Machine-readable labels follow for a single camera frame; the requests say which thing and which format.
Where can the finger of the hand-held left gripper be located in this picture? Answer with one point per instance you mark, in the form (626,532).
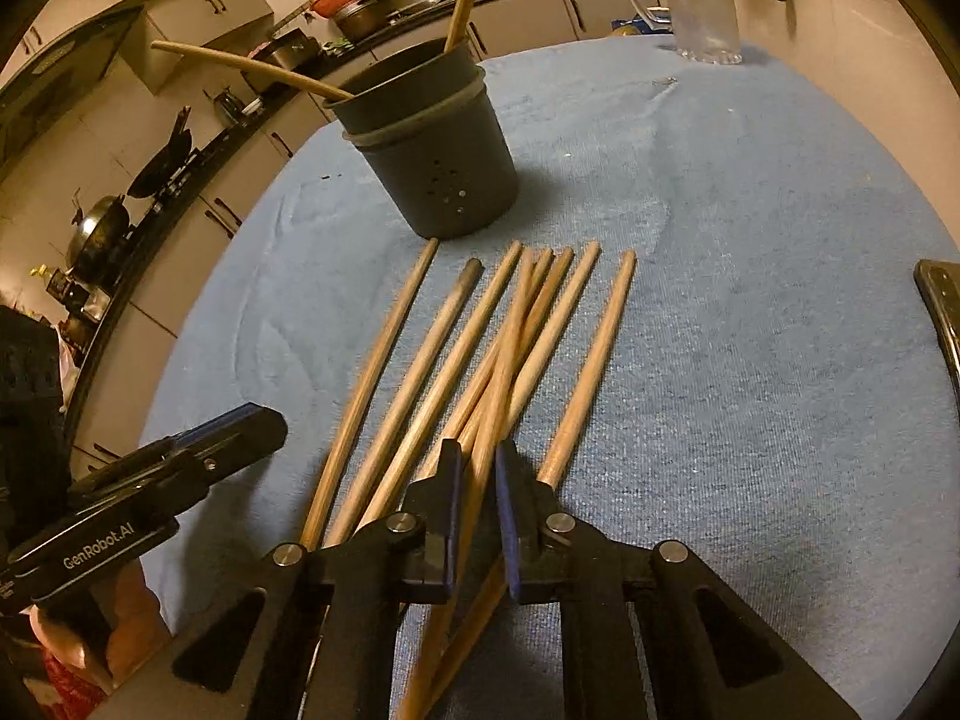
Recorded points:
(240,427)

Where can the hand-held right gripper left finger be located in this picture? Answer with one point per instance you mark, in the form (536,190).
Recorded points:
(451,517)

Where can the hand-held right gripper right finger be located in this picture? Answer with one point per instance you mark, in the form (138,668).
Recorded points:
(508,532)

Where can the group of wooden chopsticks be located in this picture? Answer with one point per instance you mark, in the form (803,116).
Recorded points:
(390,382)

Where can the dark grey utensil holder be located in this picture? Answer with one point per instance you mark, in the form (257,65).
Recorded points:
(442,157)

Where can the dark knitted cloth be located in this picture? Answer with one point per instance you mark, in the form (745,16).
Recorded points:
(30,390)

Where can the steel pot with lid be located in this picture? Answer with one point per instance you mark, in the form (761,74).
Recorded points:
(97,236)

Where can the black wok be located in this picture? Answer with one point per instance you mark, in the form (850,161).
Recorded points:
(161,161)

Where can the blue table cloth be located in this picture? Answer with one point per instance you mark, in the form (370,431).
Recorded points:
(712,315)

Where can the small black pot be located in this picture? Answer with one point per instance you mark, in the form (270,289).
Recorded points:
(289,51)

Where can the black range hood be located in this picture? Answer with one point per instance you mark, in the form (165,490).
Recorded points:
(60,82)

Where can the clear glass mug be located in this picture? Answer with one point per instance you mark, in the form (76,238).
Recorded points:
(697,0)

